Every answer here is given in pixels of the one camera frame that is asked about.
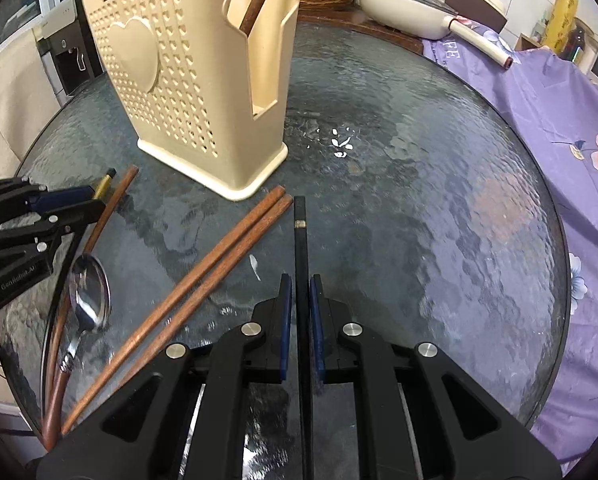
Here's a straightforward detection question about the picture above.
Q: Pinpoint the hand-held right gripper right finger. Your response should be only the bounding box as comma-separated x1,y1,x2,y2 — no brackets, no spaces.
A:
309,274,562,480

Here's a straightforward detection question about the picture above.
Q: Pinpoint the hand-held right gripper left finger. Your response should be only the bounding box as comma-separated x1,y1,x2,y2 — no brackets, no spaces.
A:
36,274,294,480

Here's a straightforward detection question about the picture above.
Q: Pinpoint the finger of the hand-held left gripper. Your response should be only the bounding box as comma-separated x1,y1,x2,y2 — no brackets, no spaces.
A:
0,176,98,221
0,200,106,261

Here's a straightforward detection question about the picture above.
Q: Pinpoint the wooden-handled metal spoon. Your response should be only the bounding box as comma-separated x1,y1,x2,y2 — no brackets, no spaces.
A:
42,254,112,453

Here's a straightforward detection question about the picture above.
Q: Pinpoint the pair of brown wooden chopsticks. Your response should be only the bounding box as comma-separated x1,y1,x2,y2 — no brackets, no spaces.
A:
59,196,295,435

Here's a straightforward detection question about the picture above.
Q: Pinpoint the beige perforated utensil holder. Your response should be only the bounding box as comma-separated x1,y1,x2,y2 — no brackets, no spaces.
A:
76,0,302,202

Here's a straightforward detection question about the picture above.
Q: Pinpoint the grey water dispenser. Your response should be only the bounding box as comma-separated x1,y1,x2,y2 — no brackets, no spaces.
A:
34,0,105,98

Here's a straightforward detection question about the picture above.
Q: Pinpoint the round glass table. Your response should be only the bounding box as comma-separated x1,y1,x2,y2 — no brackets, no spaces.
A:
6,10,572,480

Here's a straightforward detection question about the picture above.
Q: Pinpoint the wooden counter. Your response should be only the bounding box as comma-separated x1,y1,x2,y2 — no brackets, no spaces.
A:
299,7,425,56

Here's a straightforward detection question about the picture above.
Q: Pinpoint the purple floral cloth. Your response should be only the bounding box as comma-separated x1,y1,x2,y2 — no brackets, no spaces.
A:
421,17,598,461

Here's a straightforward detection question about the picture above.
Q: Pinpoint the cream pan with glass lid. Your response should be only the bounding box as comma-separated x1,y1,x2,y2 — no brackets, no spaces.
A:
359,0,514,68

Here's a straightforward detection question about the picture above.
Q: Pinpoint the brown glass bottle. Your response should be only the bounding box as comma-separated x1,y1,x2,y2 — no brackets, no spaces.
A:
564,20,597,66

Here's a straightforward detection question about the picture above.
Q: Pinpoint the yellow roll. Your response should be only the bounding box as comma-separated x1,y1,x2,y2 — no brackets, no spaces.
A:
544,0,577,53

